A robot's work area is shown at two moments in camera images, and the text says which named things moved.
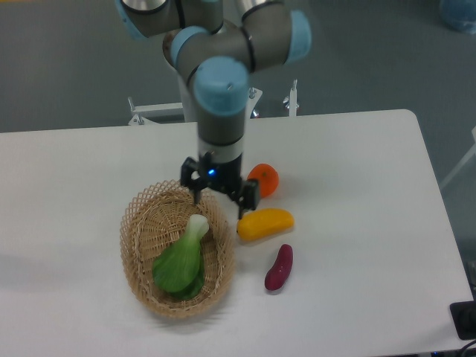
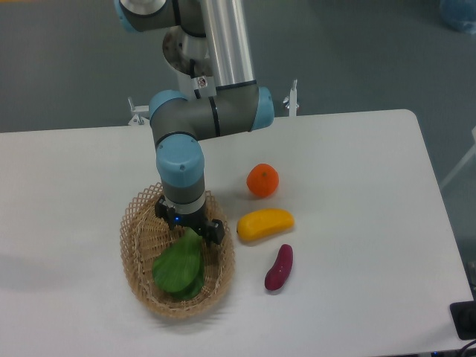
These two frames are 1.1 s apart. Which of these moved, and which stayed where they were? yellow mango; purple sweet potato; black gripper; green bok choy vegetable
Moved: black gripper
Stayed: green bok choy vegetable; purple sweet potato; yellow mango
